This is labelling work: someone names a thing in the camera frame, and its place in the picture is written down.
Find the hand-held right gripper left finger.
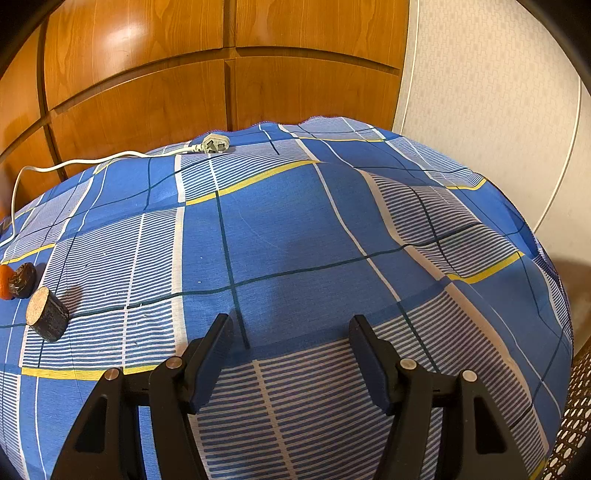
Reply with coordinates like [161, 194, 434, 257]
[50, 313, 234, 480]

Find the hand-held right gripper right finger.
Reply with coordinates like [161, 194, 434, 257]
[348, 315, 532, 480]

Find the blue plaid bedsheet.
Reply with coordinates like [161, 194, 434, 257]
[0, 117, 575, 480]

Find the large dark-bark log piece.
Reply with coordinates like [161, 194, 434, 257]
[26, 286, 70, 343]

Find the small dark-bark log piece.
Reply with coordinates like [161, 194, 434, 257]
[7, 262, 38, 298]

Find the wooden wardrobe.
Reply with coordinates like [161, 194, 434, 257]
[0, 0, 411, 222]

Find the white power cable with plug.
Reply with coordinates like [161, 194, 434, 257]
[0, 133, 232, 245]

